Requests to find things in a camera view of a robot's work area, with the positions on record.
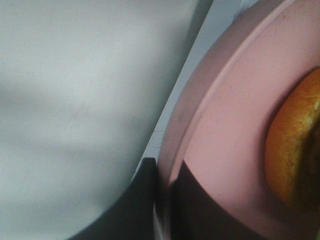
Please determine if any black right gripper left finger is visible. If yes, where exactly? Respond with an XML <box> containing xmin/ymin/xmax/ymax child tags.
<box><xmin>71</xmin><ymin>157</ymin><xmax>157</xmax><ymax>240</ymax></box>

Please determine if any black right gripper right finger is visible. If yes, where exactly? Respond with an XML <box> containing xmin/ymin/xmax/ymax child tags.
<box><xmin>170</xmin><ymin>163</ymin><xmax>264</xmax><ymax>240</ymax></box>

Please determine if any pink plate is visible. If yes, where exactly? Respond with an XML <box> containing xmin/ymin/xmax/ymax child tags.
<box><xmin>155</xmin><ymin>0</ymin><xmax>320</xmax><ymax>240</ymax></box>

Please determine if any burger with lettuce and cheese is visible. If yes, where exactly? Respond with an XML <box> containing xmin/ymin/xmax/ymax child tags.
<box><xmin>264</xmin><ymin>67</ymin><xmax>320</xmax><ymax>212</ymax></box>

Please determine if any white microwave oven body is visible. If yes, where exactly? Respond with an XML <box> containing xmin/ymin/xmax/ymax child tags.
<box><xmin>142</xmin><ymin>0</ymin><xmax>256</xmax><ymax>159</ymax></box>

